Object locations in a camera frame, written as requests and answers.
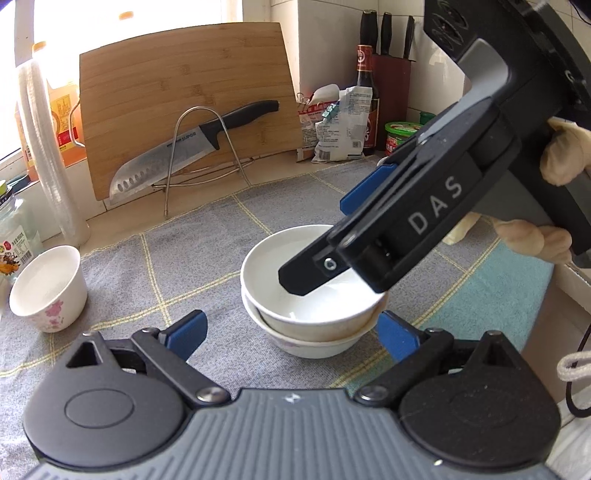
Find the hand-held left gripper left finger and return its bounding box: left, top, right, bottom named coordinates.
left=65, top=310, right=232, bottom=409

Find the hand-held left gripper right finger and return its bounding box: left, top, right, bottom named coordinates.
left=355, top=310, right=522, bottom=409

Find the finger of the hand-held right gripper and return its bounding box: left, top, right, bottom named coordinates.
left=278, top=230, right=365, bottom=297
left=341, top=99, right=500, bottom=216

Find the white bowl with pink flowers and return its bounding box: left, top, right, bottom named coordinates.
left=9, top=244, right=88, bottom=334
left=240, top=224, right=389, bottom=343
left=242, top=291, right=384, bottom=360

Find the person's right hand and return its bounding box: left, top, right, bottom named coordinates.
left=445, top=119, right=591, bottom=266

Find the white and blue food bag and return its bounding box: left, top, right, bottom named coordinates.
left=311, top=87, right=374, bottom=165

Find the green sauce jar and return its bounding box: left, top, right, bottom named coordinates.
left=384, top=121, right=424, bottom=158

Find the grey and teal checked mat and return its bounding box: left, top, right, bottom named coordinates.
left=0, top=159, right=555, bottom=416

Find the white and red food bag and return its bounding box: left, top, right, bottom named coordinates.
left=298, top=84, right=343, bottom=162

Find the dark red knife block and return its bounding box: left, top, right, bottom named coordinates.
left=372, top=53, right=412, bottom=139

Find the dark soy sauce bottle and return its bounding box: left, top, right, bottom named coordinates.
left=355, top=45, right=380, bottom=157

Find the white plastic box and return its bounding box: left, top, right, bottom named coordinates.
left=551, top=261, right=591, bottom=337

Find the glass jar with yellow lid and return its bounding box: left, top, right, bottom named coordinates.
left=0, top=181, right=45, bottom=278

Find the bamboo cutting board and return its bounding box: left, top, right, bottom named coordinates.
left=79, top=22, right=304, bottom=201

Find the yellow cooking wine bottle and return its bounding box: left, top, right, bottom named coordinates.
left=14, top=41, right=88, bottom=184

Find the black knife handle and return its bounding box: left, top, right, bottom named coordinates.
left=403, top=15, right=416, bottom=60
left=360, top=10, right=378, bottom=56
left=379, top=12, right=393, bottom=56

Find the black-handled kitchen knife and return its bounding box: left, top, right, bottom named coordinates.
left=108, top=100, right=280, bottom=206

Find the white cord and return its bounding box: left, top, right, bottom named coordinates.
left=556, top=353, right=591, bottom=384

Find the black cable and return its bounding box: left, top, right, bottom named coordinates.
left=564, top=318, right=591, bottom=417

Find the metal wire rack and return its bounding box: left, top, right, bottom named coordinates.
left=152, top=106, right=254, bottom=219

